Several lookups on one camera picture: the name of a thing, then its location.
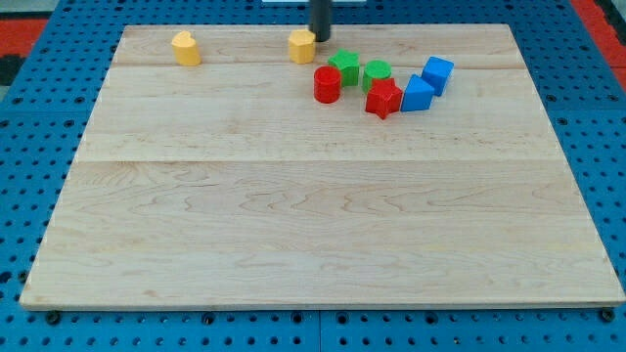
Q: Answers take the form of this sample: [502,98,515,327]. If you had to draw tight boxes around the green cylinder block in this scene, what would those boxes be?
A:
[362,60,391,94]

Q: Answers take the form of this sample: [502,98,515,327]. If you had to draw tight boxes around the red star block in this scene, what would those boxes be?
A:
[365,78,403,120]

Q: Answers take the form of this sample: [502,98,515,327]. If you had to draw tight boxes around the blue triangle block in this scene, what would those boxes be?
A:
[400,74,434,112]

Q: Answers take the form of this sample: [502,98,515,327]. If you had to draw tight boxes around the light wooden board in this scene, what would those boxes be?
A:
[20,24,625,311]

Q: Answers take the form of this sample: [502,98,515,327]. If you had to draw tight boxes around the yellow hexagon block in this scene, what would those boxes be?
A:
[288,29,316,65]

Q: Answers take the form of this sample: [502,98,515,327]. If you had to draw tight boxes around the green star block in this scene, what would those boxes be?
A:
[328,48,360,87]

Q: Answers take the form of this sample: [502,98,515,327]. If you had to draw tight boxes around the blue cube block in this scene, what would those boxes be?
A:
[422,57,454,96]

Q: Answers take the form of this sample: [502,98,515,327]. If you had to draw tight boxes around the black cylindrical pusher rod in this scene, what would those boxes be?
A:
[309,0,333,42]

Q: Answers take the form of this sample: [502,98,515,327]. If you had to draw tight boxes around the red cylinder block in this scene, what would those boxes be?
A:
[314,66,341,104]

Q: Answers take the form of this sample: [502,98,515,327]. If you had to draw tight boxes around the yellow heart block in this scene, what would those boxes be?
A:
[171,30,201,66]

